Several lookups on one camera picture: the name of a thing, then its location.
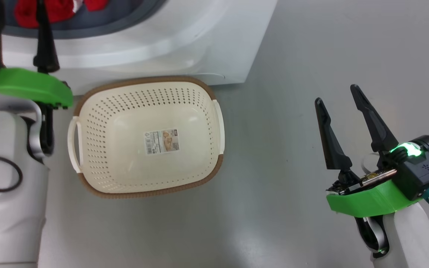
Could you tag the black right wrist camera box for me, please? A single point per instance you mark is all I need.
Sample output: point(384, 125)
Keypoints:
point(423, 171)

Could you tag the printed basket label sticker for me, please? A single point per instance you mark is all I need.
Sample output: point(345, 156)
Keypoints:
point(161, 142)

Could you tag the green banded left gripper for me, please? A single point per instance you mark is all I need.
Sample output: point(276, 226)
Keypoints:
point(24, 85)

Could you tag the red and white garment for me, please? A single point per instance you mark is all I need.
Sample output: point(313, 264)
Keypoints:
point(60, 9)

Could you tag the white front-load washing machine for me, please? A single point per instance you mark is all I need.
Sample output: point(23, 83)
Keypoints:
point(181, 41)

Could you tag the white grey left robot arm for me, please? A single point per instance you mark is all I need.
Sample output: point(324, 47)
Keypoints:
point(9, 208)

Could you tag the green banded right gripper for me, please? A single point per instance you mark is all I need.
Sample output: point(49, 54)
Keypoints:
point(367, 201)

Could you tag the grey rubber door gasket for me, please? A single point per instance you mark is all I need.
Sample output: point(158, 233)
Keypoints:
point(125, 18)

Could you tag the cream perforated basket brown rim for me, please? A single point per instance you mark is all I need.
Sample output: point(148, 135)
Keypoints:
point(125, 149)

